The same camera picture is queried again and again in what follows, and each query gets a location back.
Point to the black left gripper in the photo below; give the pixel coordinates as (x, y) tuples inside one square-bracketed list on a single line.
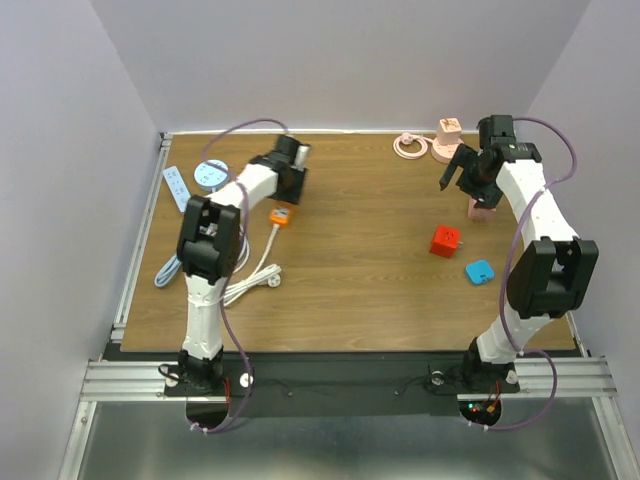
[(292, 194)]

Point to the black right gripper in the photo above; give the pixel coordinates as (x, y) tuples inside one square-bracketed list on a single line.
[(465, 156)]

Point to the orange power strip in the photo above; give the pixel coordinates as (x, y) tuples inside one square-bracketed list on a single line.
[(281, 214)]

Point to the pink round socket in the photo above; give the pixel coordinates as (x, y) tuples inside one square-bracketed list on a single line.
[(443, 153)]

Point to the pink cube adapter with drawing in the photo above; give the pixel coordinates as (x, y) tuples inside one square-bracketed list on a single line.
[(448, 131)]

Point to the red cube adapter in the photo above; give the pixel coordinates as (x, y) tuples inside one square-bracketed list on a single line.
[(446, 241)]

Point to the grey round socket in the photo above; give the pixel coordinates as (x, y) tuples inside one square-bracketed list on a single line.
[(212, 175)]

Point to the blue cube adapter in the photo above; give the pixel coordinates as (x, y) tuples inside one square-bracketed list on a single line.
[(479, 272)]

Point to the light blue power strip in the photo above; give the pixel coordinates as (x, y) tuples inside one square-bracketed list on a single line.
[(177, 187)]

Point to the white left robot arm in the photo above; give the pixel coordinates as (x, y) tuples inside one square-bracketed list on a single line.
[(209, 245)]

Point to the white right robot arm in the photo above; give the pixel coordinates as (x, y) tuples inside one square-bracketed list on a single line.
[(544, 281)]

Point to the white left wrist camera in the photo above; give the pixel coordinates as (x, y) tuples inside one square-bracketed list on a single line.
[(301, 156)]

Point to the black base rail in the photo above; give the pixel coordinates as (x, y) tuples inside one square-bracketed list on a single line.
[(310, 385)]

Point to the aluminium frame rail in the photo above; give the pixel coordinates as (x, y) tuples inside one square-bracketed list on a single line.
[(565, 377)]

